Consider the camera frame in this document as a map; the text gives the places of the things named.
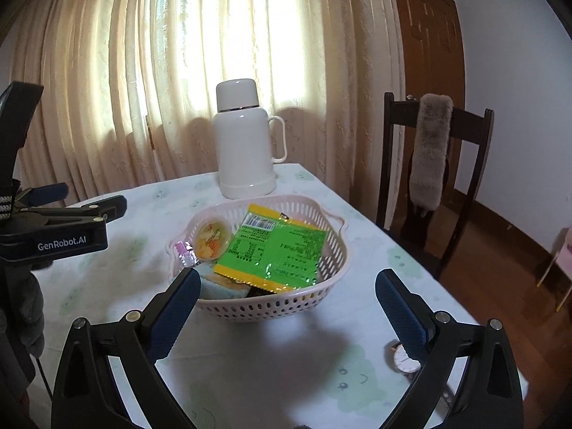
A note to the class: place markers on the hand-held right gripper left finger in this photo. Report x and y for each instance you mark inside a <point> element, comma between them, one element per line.
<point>176,308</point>

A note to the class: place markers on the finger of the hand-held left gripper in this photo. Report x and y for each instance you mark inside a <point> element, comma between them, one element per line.
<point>89,212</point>
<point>47,194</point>

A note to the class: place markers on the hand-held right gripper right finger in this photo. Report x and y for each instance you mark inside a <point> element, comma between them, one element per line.
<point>402,313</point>

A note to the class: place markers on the dark blue cracker packet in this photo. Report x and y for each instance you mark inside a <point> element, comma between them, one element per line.
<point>223,283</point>

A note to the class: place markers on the pink candy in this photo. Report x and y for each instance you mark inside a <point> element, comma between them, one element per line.
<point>185,254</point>

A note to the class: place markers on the yellow jelly cup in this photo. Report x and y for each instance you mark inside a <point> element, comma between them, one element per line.
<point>212,239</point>

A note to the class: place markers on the white plastic basket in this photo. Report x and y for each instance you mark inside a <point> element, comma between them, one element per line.
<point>286,308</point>

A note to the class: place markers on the green snack packet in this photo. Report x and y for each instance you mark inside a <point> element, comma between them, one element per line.
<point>272,250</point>

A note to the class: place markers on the person's left forearm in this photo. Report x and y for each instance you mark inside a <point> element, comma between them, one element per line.
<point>13,366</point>

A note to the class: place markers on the person's left hand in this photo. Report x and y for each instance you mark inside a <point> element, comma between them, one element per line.
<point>27,304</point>

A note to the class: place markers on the wristwatch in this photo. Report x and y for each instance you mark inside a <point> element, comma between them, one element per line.
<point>402,359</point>

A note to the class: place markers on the white green-print tablecloth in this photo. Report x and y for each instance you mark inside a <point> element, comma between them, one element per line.
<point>357,254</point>

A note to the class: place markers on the beige lace curtain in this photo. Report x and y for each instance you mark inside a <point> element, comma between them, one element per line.
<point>134,76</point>

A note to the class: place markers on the dark wooden chair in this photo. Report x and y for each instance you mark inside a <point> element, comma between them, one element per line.
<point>393,165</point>

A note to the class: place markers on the grey fuzzy chair cover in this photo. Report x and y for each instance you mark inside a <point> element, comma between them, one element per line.
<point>431,152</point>

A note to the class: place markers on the white thermos jug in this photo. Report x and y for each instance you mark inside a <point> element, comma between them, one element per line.
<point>243,152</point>

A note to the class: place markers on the brown wooden door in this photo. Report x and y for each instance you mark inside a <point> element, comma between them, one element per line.
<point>429,44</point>

